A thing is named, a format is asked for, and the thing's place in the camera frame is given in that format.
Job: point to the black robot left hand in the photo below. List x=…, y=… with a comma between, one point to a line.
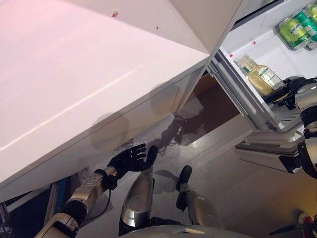
x=126, y=161

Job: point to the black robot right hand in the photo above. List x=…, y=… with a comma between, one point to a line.
x=294, y=85

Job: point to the clear bottle with yellow drink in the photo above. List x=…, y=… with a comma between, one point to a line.
x=262, y=77

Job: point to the fridge drawer with white tub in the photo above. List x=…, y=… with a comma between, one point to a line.
x=272, y=49

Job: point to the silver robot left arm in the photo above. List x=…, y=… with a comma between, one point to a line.
x=86, y=191

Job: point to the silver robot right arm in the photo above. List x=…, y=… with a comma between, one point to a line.
x=309, y=116

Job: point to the stainless steel fridge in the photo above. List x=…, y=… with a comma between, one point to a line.
x=255, y=10

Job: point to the robot left leg black foot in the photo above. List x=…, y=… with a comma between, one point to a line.
x=138, y=198

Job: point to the robot leg black foot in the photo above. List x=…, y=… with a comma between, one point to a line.
x=138, y=198
x=198, y=208

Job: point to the green drink can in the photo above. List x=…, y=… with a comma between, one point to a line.
x=305, y=22
x=312, y=10
x=293, y=32

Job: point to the robot right leg black foot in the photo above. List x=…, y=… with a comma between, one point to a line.
x=198, y=208

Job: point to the grey robot torso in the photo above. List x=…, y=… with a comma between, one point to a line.
x=185, y=232

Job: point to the white tall cabinet panel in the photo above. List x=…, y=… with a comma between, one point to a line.
x=223, y=24

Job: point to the red sticker on counter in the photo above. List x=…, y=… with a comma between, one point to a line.
x=114, y=14

